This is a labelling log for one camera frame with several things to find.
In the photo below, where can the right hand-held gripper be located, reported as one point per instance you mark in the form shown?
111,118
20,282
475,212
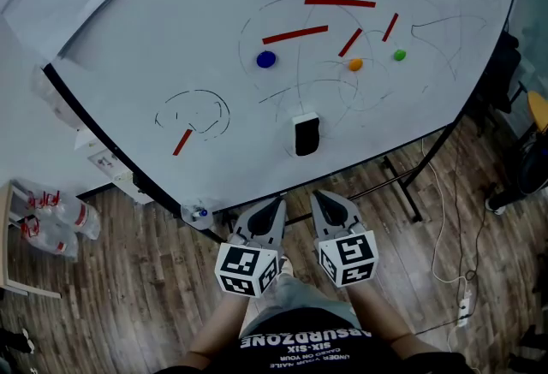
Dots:
353,257

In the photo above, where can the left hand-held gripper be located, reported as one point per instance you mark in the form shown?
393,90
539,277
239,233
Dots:
244,269

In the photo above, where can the black and white whiteboard eraser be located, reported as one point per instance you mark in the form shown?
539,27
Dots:
307,137

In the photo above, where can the person's left forearm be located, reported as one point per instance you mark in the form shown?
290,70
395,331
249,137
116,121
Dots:
216,329

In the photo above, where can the person's right forearm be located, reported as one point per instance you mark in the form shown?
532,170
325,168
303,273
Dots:
372,316

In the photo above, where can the white tube with blue cap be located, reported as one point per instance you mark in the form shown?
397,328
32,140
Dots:
200,214

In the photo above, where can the white whiteboard on black stand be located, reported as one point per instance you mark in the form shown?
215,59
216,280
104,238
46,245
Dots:
171,43

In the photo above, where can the person's light shoe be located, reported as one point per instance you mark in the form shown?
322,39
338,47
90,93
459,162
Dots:
286,265

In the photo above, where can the person's grey trousers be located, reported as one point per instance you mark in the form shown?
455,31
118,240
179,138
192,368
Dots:
295,297

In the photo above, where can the spray bottle on tray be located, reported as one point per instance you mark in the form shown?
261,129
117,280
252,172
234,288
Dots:
188,220

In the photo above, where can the short red magnetic strip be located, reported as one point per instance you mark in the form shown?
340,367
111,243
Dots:
390,27
350,43
182,142

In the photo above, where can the person's black printed shirt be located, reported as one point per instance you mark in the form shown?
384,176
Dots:
308,361

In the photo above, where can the white power strip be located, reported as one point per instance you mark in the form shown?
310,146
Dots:
464,311

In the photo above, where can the orange round magnet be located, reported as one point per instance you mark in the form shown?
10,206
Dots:
355,64

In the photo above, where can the white water dispenser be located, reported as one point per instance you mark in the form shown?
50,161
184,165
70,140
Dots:
107,162

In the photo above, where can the blue round magnet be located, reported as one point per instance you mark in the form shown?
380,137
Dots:
266,59

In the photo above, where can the green round magnet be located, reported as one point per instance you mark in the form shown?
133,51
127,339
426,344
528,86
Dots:
400,55

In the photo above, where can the long red magnetic strip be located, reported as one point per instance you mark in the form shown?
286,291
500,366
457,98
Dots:
340,2
295,34

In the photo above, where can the pack of plastic water bottles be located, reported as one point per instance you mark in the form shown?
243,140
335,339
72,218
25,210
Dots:
55,222

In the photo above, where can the yellow stool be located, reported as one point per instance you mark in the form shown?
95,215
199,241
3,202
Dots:
539,109

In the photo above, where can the large clear water jug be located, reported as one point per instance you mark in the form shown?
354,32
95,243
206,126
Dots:
55,102

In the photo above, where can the small light wooden table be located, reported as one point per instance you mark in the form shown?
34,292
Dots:
5,235

